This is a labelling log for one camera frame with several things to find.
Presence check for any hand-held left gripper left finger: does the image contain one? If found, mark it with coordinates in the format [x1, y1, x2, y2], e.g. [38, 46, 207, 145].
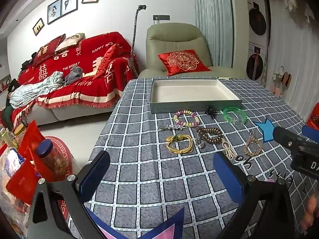
[27, 150, 111, 239]

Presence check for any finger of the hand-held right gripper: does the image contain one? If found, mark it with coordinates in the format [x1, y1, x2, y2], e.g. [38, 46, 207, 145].
[301, 124, 319, 142]
[272, 126, 304, 151]

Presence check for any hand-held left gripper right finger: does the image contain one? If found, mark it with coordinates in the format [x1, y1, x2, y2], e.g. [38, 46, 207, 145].
[213, 151, 296, 239]

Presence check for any braided rope bracelet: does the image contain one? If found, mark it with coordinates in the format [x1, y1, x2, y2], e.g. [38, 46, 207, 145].
[243, 129, 263, 156]

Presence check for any brown wooden bead bracelet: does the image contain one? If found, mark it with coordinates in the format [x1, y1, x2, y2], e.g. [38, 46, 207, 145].
[196, 127, 237, 159]

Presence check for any silver heart charm bracelet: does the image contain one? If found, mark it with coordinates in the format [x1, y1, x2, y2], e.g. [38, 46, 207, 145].
[194, 133, 206, 150]

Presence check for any green translucent bangle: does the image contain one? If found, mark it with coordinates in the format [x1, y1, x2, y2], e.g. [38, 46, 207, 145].
[223, 107, 247, 125]

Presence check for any pastel beaded bracelet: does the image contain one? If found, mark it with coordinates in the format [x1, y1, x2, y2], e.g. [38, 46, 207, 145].
[174, 110, 200, 128]

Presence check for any yellow cord bracelet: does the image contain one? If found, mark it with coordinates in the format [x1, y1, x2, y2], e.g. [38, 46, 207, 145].
[166, 134, 194, 153]

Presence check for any silver chain bracelet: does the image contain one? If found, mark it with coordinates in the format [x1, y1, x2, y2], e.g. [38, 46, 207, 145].
[158, 124, 186, 132]

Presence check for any grey-green jewelry tray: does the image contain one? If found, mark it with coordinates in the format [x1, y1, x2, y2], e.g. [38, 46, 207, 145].
[150, 77, 243, 114]

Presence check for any person's right hand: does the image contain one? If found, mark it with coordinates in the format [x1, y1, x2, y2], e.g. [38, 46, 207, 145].
[306, 194, 319, 232]

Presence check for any grey checked tablecloth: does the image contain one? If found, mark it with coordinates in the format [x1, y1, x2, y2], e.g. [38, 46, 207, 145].
[67, 76, 319, 239]

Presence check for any blue-lidded jar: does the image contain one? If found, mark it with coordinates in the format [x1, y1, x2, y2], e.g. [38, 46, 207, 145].
[35, 139, 69, 173]

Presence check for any grey sofa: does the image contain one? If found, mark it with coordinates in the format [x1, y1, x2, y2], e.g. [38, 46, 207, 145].
[0, 32, 140, 127]

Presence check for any black hair claw clip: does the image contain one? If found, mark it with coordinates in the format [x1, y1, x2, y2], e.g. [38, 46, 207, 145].
[205, 106, 217, 119]

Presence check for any red packet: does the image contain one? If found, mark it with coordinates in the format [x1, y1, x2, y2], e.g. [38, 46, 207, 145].
[19, 121, 46, 162]
[6, 159, 38, 200]

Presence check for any white washing machine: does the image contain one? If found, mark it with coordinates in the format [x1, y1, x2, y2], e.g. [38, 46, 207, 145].
[245, 42, 268, 80]

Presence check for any white lace curtain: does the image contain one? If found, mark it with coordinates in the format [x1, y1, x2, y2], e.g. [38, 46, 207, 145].
[267, 0, 319, 120]

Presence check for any grey garment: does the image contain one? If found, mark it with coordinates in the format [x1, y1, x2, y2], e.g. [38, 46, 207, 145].
[64, 66, 84, 85]

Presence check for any light blue knitted blanket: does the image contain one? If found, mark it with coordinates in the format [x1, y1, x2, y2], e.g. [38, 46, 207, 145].
[9, 71, 64, 106]

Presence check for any red satin cushion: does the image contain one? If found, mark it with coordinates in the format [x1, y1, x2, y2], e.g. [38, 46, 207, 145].
[93, 43, 122, 77]

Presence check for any white stacked dryer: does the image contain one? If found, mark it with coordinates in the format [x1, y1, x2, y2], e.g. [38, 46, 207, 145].
[248, 1, 270, 45]

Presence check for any red printed blanket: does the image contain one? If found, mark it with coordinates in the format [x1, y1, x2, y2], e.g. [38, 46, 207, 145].
[15, 32, 139, 110]

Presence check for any red embroidered cushion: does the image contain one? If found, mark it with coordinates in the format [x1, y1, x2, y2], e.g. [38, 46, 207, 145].
[158, 49, 212, 76]

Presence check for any red square cushion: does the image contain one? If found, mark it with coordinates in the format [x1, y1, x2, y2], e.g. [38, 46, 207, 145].
[32, 36, 66, 65]

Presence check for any photo printed cushion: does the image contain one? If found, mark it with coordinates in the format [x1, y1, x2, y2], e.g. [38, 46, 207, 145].
[55, 33, 85, 53]

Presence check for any grey-blue curtain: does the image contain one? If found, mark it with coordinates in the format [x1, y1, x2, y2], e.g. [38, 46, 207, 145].
[193, 0, 235, 66]

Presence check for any flexible phone holder stand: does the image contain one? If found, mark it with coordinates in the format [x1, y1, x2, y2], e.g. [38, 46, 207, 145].
[127, 4, 147, 77]

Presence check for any green-grey armchair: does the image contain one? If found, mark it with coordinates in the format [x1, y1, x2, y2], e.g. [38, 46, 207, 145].
[138, 23, 247, 80]

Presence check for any small framed photo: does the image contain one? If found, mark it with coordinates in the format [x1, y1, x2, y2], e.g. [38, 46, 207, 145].
[32, 18, 45, 36]

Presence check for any blue framed wedding photo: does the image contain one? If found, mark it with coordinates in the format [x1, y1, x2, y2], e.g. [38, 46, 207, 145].
[47, 0, 62, 25]

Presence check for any tall framed wedding photo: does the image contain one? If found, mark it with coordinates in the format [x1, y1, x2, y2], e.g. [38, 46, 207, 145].
[61, 0, 79, 15]

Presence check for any hanging wall decoration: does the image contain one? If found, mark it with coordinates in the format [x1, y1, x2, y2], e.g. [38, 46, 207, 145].
[273, 66, 292, 97]

